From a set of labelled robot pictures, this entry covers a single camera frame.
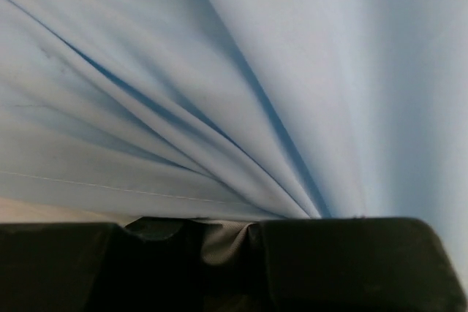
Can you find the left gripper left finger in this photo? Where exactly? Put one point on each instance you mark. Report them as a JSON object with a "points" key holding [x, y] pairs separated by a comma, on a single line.
{"points": [[150, 265]]}

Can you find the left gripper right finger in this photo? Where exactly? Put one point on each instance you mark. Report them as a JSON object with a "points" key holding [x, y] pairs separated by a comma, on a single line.
{"points": [[356, 264]]}

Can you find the light blue pillowcase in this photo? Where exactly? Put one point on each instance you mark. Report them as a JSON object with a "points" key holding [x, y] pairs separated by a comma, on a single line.
{"points": [[239, 109]]}

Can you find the white pillow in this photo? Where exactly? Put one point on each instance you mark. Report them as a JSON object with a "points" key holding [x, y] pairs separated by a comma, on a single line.
{"points": [[222, 240]]}

